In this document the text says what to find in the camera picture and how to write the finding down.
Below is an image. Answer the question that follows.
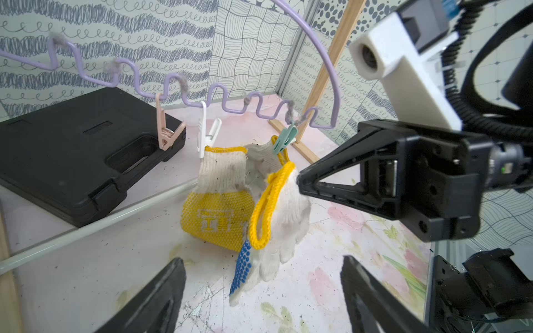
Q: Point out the purple clip hanger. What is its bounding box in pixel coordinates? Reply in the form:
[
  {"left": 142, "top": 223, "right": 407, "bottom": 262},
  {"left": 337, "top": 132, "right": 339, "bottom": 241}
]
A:
[{"left": 0, "top": 0, "right": 341, "bottom": 159}]

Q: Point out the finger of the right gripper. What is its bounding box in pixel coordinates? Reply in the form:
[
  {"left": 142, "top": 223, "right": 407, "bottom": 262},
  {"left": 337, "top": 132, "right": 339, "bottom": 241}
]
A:
[{"left": 297, "top": 120, "right": 416, "bottom": 220}]

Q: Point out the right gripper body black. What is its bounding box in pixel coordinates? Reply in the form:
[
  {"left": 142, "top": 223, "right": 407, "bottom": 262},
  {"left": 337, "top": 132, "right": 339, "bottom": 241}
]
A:
[{"left": 391, "top": 122, "right": 532, "bottom": 242}]

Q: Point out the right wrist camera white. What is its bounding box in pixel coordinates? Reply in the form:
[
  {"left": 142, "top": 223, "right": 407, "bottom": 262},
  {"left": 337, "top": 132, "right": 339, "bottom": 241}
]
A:
[{"left": 349, "top": 1, "right": 462, "bottom": 130}]

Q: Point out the wooden drying rack frame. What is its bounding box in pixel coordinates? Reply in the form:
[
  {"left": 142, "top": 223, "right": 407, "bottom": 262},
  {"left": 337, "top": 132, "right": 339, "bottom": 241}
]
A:
[{"left": 0, "top": 0, "right": 367, "bottom": 333}]

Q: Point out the yellow dotted work glove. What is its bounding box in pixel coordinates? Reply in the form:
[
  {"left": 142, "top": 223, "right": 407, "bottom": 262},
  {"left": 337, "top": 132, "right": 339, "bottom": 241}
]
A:
[{"left": 180, "top": 147, "right": 255, "bottom": 252}]

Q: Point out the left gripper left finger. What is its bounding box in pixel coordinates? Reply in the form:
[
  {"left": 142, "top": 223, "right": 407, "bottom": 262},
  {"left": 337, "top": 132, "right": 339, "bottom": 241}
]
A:
[{"left": 97, "top": 258, "right": 186, "bottom": 332}]

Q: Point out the black plastic tool case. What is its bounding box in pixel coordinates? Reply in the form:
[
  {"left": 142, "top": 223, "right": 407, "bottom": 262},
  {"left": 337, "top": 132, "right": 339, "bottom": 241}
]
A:
[{"left": 1, "top": 87, "right": 186, "bottom": 228}]

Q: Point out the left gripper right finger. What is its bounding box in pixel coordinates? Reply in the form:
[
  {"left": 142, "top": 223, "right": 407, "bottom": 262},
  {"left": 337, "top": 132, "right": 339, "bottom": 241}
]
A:
[{"left": 340, "top": 255, "right": 433, "bottom": 333}]

